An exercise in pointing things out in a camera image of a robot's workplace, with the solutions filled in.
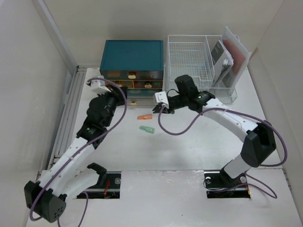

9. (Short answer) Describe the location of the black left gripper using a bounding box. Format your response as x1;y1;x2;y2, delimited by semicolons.
97;85;127;127

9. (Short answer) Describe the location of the orange transparent stapler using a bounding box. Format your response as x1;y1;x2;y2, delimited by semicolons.
137;114;153;120

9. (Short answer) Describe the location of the teal drawer cabinet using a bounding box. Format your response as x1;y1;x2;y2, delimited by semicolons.
99;40;164;106

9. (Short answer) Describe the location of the Canon setup guide booklet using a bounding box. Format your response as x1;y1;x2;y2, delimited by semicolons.
211;40;233;87

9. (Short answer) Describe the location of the clear mesh zip pouch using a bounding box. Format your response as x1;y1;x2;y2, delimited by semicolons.
222;26;252;88

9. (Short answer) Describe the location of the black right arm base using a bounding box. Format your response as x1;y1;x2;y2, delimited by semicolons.
203;170;250;199

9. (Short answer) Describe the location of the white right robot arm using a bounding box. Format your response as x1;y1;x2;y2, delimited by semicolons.
153;75;276;186

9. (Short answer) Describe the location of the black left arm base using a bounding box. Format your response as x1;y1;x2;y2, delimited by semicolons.
85;163;122;199

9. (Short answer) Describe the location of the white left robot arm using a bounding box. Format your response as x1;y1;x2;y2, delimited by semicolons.
24;85;127;223

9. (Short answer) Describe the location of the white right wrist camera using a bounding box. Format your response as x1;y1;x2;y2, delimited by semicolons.
153;91;169;108

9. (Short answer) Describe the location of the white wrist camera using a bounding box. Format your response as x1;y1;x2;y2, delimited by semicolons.
87;79;111;95
153;91;169;108

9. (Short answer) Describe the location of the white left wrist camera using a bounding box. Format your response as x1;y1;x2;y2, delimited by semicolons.
87;79;111;95

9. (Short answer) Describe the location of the white wire desk organizer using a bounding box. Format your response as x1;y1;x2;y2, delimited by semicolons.
163;35;237;105

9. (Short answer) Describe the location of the aluminium rail frame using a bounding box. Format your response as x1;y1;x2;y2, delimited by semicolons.
42;65;100;170

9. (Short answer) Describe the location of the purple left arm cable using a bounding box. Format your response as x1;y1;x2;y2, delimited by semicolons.
29;79;128;227

